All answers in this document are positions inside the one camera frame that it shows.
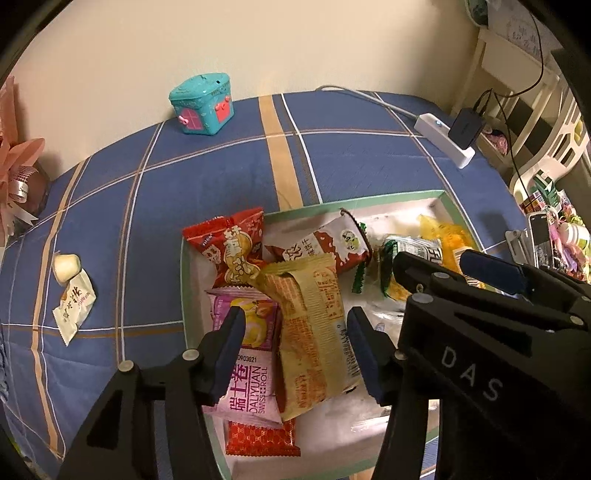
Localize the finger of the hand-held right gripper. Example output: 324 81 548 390
392 251 467 298
459 249 591 330

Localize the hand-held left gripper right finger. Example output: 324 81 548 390
347 307 430 480

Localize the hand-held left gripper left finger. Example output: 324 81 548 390
55 305 247 480

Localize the green white cracker packet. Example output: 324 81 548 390
381 234 445 301

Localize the pink cake roll packet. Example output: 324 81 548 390
203 286 283 428

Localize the yellow snack packet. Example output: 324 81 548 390
418 215 478 278

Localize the small green-edged clear packet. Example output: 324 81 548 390
352 261 372 295

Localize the beige sandwich biscuit packet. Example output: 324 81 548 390
254 254 363 421

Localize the white tray with green rim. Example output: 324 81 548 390
179 189 483 480

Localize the red patterned snack packet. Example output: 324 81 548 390
225 418 296 457

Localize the brown white biscuit packet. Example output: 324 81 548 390
265 210 375 273

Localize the red cartoon snack packet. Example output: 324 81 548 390
182 208 266 289

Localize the silver phone stand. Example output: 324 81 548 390
505 228 532 264

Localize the black phone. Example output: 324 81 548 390
526 212 555 268

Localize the pile of colourful trinkets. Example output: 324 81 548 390
522 171 591 282

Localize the white power strip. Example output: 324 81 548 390
414 113 476 169

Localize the black power adapter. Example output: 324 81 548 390
449 108 488 151

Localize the white wooden shelf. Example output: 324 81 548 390
462 25 591 185

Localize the white wrapped candy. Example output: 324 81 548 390
53 252 83 282

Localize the teal toy house box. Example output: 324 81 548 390
168 72 235 136

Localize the pink flower bouquet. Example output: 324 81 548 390
0 76 49 241

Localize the white cable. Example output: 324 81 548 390
316 84 419 121

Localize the black cable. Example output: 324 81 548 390
478 0 561 121

